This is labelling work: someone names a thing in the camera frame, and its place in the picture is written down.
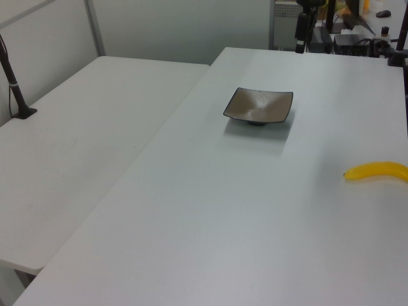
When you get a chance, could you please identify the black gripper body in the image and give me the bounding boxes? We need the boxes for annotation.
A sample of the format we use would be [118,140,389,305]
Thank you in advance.
[295,13,308,40]

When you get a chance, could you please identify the yellow banana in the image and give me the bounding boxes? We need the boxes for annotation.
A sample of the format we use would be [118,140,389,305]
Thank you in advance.
[343,161,408,185]

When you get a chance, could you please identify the square brown ceramic plate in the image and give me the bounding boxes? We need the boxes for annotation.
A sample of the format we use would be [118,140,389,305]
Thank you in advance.
[222,87,294,128]

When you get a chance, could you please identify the perforated grey metal panel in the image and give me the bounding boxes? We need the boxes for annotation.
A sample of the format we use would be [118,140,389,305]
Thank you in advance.
[269,0,301,50]

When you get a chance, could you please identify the black power adapter box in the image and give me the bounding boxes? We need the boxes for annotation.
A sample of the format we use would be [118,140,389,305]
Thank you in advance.
[310,27,333,54]

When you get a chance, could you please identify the thin black upright pole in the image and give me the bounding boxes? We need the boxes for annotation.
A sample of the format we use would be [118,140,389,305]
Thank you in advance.
[324,0,336,33]

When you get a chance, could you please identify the black electronics box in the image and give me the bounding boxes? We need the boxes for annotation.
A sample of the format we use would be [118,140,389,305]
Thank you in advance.
[333,33,373,55]

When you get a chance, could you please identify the black knob on white base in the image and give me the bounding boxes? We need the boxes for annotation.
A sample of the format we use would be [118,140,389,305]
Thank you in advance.
[371,25,393,43]

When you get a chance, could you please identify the black clamp stand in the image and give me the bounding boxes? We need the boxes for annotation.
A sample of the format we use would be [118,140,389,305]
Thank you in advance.
[386,24,408,68]

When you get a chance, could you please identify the black camera stand pole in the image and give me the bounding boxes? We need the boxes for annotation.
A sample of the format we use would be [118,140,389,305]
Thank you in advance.
[0,33,38,120]

